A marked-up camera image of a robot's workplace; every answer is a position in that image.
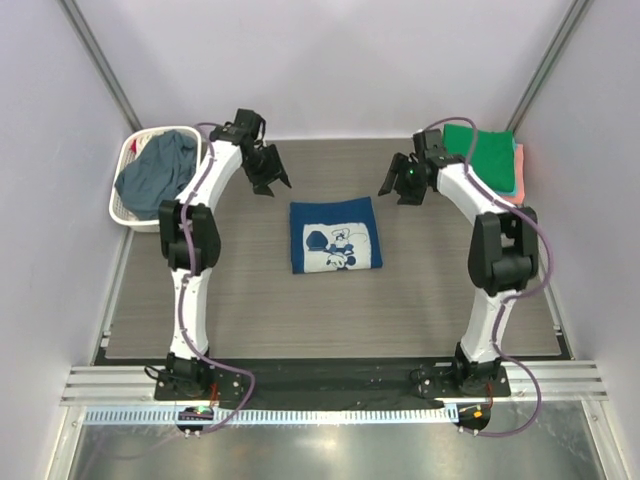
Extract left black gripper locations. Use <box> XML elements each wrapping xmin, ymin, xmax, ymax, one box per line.
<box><xmin>243</xmin><ymin>145</ymin><xmax>291</xmax><ymax>198</ymax></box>

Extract aluminium frame rail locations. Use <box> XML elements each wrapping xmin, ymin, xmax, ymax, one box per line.
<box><xmin>60</xmin><ymin>361</ymin><xmax>608</xmax><ymax>406</ymax></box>

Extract folded green t shirt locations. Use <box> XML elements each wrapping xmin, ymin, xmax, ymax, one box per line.
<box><xmin>443</xmin><ymin>124</ymin><xmax>500</xmax><ymax>193</ymax></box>

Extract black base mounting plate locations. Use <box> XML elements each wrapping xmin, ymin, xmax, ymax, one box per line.
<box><xmin>144</xmin><ymin>356</ymin><xmax>511</xmax><ymax>410</ymax></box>

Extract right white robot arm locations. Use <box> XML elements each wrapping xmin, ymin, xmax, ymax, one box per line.
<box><xmin>379</xmin><ymin>128</ymin><xmax>539</xmax><ymax>398</ymax></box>

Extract white slotted cable duct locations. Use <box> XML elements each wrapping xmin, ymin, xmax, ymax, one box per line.
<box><xmin>84</xmin><ymin>404</ymin><xmax>458</xmax><ymax>426</ymax></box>

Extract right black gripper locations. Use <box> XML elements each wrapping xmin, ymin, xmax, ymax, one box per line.
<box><xmin>377</xmin><ymin>152</ymin><xmax>427</xmax><ymax>206</ymax></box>

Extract dark blue t shirt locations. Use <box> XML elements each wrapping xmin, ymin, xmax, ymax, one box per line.
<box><xmin>289</xmin><ymin>197</ymin><xmax>383</xmax><ymax>274</ymax></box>

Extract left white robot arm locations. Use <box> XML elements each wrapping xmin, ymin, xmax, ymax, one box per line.
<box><xmin>154</xmin><ymin>109</ymin><xmax>291</xmax><ymax>400</ymax></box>

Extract folded pink t shirt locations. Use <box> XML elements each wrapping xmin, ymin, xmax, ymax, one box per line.
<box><xmin>501</xmin><ymin>144</ymin><xmax>526</xmax><ymax>205</ymax></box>

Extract white plastic laundry basket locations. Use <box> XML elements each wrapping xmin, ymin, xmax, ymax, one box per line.
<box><xmin>108</xmin><ymin>125</ymin><xmax>204</xmax><ymax>233</ymax></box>

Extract grey blue t shirt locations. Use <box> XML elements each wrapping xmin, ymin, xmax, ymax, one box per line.
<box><xmin>115</xmin><ymin>130</ymin><xmax>200</xmax><ymax>221</ymax></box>

